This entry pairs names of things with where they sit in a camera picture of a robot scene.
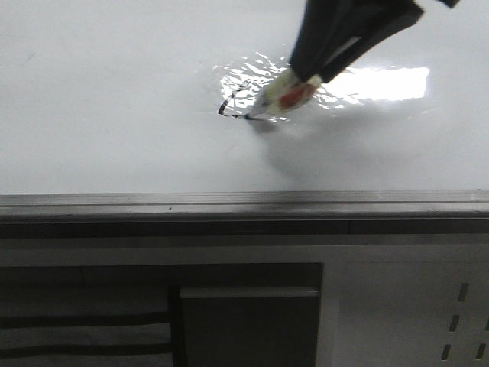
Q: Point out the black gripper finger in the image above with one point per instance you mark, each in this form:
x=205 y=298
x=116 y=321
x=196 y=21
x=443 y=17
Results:
x=370 y=38
x=333 y=35

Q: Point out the white whiteboard marker with tape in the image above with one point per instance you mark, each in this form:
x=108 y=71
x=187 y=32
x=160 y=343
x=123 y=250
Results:
x=286 y=93

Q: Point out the white glossy whiteboard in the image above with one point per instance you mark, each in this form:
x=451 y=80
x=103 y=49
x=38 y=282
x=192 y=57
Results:
x=141 y=96

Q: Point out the white perforated metal panel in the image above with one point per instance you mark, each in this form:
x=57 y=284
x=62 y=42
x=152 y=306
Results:
x=387 y=300

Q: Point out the dark grey box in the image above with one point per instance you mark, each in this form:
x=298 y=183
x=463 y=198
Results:
x=251 y=326

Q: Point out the grey aluminium whiteboard frame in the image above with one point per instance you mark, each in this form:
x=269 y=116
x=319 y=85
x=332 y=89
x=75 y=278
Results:
x=260 y=213

